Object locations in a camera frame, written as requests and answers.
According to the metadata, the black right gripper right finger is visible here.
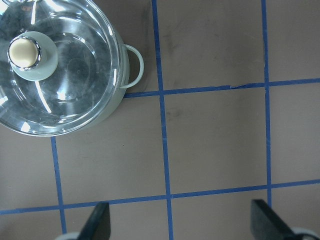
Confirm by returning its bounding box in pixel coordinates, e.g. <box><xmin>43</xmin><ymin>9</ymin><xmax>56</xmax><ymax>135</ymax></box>
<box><xmin>250</xmin><ymin>199</ymin><xmax>297</xmax><ymax>240</ymax></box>

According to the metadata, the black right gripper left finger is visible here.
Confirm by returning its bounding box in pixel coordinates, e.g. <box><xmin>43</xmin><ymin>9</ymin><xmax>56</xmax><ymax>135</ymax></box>
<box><xmin>78</xmin><ymin>202</ymin><xmax>111</xmax><ymax>240</ymax></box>

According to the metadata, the glass pot lid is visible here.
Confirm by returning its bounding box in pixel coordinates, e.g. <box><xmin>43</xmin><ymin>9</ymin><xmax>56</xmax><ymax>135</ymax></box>
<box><xmin>0</xmin><ymin>0</ymin><xmax>120</xmax><ymax>137</ymax></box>

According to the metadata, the pale green cooking pot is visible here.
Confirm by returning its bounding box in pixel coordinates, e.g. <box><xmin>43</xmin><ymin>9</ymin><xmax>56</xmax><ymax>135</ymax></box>
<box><xmin>0</xmin><ymin>0</ymin><xmax>145</xmax><ymax>138</ymax></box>

